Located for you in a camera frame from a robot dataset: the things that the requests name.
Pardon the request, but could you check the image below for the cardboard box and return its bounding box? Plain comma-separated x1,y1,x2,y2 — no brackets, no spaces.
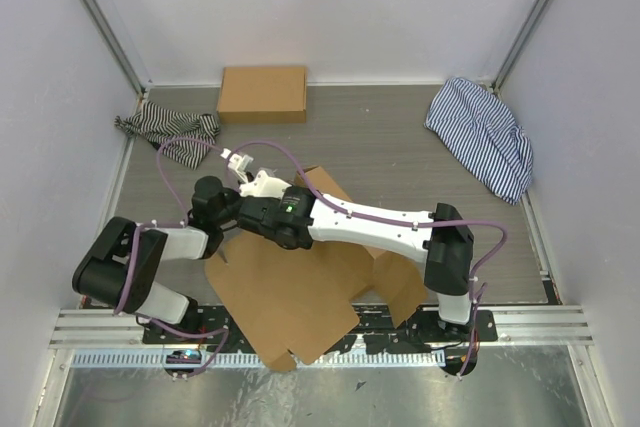
217,65,307,125
203,164,429,374

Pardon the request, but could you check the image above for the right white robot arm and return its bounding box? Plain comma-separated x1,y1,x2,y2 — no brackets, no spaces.
236,182,476,342

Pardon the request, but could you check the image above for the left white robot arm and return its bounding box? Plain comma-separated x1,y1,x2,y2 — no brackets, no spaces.
72,176,242,344

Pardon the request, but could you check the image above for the folded closed cardboard box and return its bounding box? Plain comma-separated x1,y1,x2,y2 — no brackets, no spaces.
217,65,307,125

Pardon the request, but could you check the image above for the black white striped cloth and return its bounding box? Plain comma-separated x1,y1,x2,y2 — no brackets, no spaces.
114,101,221,170

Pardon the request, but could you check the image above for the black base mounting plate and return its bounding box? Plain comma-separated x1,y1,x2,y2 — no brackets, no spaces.
175,303,498,355

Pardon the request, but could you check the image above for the blue white striped cloth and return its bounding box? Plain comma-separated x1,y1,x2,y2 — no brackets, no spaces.
424,77,534,205

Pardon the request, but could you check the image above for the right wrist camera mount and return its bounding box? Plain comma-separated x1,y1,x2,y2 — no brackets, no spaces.
239,169,291,199

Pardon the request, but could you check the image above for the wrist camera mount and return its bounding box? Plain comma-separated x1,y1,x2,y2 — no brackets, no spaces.
219,148,253,184
239,169,291,199

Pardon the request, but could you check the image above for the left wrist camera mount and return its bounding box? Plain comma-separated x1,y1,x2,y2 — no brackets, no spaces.
219,148,253,184

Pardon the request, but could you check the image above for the slotted grey cable duct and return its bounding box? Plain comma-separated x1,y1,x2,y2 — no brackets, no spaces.
71,348,445,370

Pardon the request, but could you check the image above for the aluminium front rail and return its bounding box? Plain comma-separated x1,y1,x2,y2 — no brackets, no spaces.
50,304,594,352

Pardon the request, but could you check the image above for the left aluminium frame post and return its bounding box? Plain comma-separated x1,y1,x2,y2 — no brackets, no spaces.
80,0,149,98

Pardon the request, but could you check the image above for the aluminium frame post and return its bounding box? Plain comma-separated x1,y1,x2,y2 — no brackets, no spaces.
80,0,149,98
490,0,553,93

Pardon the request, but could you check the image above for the right aluminium frame post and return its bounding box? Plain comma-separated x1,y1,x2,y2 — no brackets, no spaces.
490,0,553,93

